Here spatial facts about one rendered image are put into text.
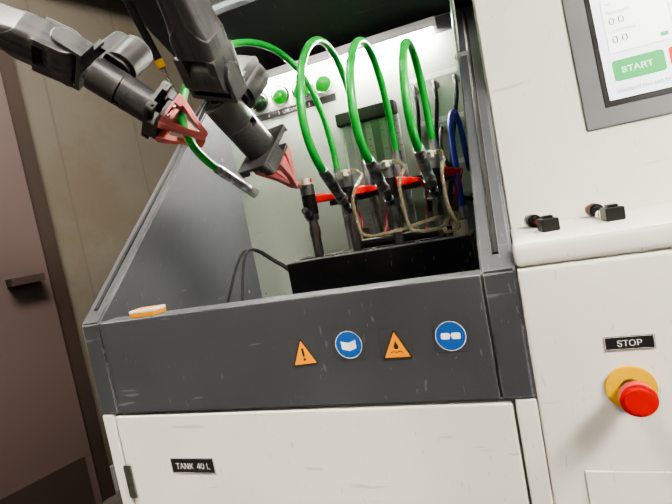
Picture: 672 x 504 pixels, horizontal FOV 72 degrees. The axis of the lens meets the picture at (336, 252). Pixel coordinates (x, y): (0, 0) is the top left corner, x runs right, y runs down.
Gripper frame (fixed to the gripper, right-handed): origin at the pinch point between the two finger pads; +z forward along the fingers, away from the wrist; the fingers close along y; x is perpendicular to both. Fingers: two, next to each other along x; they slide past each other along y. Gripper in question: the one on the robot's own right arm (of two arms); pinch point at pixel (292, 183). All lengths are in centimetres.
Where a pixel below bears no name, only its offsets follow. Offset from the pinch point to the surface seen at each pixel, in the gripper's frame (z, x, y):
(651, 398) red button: 15, -51, -31
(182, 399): 5.2, 11.2, -39.2
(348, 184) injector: 6.1, -7.7, 3.2
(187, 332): -1.7, 7.4, -31.1
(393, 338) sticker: 7.2, -23.7, -28.0
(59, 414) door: 56, 161, -35
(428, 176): 6.7, -23.9, 1.0
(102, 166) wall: 13, 165, 71
